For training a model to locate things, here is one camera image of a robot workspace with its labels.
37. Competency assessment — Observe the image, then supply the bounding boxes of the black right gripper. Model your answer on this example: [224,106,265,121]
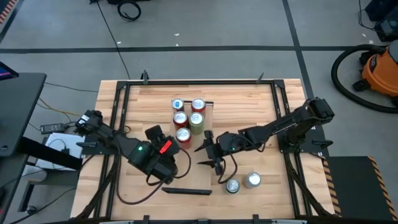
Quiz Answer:
[193,129,247,176]

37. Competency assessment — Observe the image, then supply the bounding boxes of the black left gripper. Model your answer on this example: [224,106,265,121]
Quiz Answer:
[139,124,182,185]

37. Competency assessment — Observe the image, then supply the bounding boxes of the red soda can blue logo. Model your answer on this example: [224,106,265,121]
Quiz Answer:
[175,127,193,149]
[190,98,206,114]

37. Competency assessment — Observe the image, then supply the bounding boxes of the red cola can black lettering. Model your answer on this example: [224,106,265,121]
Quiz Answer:
[173,111,190,128]

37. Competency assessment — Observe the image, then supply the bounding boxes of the pale green soda can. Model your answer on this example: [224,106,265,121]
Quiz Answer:
[188,111,205,136]

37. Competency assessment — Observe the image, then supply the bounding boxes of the green Sprite can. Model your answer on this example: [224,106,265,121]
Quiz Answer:
[224,177,241,195]

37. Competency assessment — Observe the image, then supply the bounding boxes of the slim silver blue can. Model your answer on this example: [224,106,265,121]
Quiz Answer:
[171,98,185,112]

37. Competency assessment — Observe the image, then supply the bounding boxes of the silver soda can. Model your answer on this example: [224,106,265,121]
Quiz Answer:
[243,171,262,189]

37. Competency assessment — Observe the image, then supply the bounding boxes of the white box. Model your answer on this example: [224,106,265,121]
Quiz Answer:
[34,133,85,171]

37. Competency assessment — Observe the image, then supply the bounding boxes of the black power adapter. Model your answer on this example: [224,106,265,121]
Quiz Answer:
[40,123,67,135]

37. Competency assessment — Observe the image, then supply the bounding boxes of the black diagonal beam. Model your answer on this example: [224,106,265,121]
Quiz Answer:
[17,136,84,171]

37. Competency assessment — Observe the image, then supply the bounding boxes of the black desk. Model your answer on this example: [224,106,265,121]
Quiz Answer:
[0,72,48,158]

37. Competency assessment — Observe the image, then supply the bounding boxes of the orange shop vacuum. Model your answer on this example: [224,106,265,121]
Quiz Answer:
[353,39,398,99]
[330,44,398,114]

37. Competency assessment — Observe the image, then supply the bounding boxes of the black hazard-striped platform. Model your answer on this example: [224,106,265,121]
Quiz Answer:
[322,155,398,222]

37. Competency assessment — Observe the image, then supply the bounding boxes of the laptop screen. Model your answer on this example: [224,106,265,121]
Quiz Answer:
[0,61,20,82]

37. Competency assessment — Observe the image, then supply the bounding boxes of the black equipment case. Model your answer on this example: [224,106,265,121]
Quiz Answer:
[364,0,398,43]

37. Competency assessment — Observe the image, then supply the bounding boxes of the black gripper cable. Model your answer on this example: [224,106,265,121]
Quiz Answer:
[217,152,239,185]
[115,148,193,206]

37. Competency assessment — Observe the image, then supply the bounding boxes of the wooden shelf black metal frame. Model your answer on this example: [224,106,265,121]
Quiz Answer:
[161,100,215,196]

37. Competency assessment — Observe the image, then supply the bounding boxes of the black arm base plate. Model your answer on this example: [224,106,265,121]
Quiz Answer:
[277,124,334,154]
[75,131,125,156]

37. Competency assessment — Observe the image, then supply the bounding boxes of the black table frame rails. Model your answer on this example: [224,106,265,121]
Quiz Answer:
[93,79,315,220]

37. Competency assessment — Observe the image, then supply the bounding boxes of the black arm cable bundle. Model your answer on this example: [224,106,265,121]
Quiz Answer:
[283,151,332,218]
[74,152,124,220]

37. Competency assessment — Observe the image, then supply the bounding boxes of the thin black floor cable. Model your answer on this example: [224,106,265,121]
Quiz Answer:
[43,81,100,93]

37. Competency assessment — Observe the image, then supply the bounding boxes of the long black floor cable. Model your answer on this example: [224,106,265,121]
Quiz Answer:
[90,0,132,80]

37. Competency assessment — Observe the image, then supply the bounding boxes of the yellow floor cable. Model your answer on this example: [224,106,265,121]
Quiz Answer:
[37,98,82,118]

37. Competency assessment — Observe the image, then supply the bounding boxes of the coiled black cable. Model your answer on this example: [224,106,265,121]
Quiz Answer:
[116,0,142,22]

